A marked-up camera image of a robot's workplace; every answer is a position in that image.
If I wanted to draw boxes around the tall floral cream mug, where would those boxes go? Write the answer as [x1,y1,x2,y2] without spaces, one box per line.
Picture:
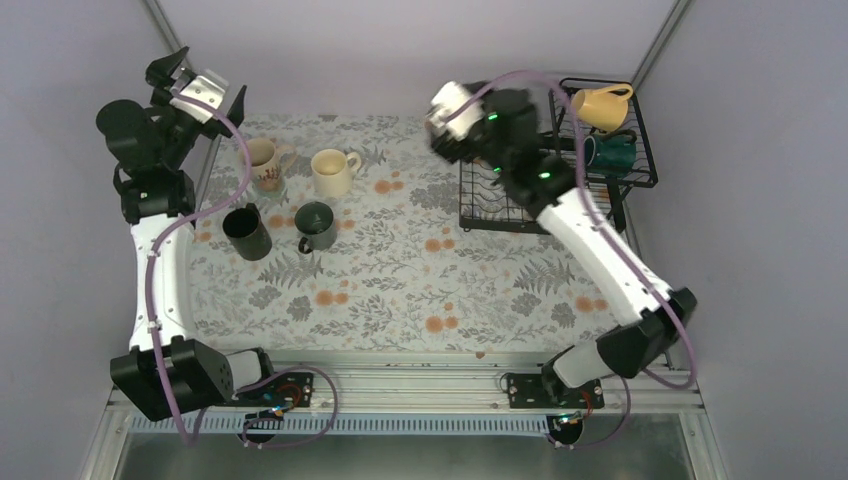
[247,138,297,196]

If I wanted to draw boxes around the short cream mug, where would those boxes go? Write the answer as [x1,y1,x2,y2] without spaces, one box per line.
[310,149,362,198]

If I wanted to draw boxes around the matte black mug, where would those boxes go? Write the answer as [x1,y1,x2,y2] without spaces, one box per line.
[222,203,273,261]

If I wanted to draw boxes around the dark grey mug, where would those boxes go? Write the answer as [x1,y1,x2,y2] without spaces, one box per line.
[294,201,337,254]

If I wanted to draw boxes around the yellow mug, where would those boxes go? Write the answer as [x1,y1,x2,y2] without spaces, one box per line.
[570,83,634,132]

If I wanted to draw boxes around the teal green mug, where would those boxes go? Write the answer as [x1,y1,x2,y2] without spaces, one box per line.
[583,129,638,176]

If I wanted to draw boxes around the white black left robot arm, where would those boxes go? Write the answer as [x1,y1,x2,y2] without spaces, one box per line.
[96,47,279,421]

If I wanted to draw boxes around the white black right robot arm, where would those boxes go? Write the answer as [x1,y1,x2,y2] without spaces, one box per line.
[426,81,696,407]

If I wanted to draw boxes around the floral patterned table mat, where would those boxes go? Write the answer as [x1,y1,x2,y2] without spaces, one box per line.
[190,115,618,353]

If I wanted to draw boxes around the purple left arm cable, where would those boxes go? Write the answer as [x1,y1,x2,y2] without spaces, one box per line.
[142,92,339,452]

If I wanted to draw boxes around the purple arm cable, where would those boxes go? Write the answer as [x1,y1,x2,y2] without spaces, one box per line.
[450,70,700,453]
[142,92,339,452]

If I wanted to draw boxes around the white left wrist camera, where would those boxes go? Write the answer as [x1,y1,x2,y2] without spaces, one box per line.
[169,68,229,124]

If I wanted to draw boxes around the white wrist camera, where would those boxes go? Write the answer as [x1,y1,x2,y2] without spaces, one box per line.
[169,68,229,124]
[425,81,485,141]

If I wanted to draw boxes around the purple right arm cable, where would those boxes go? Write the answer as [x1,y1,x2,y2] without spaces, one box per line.
[450,70,700,453]

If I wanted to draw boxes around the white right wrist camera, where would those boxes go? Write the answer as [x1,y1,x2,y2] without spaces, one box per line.
[425,81,485,141]

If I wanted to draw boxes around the black wire dish rack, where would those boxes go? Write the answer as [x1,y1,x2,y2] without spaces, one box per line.
[459,91,658,234]

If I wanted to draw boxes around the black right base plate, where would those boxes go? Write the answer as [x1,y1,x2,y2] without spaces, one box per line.
[499,372,605,410]

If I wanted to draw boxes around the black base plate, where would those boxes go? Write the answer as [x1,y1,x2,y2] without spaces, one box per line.
[499,372,605,410]
[228,371,315,416]

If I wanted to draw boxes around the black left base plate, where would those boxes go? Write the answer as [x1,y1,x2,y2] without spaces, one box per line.
[228,371,315,416]

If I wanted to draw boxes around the aluminium rail frame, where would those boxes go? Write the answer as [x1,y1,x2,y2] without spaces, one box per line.
[82,351,726,479]

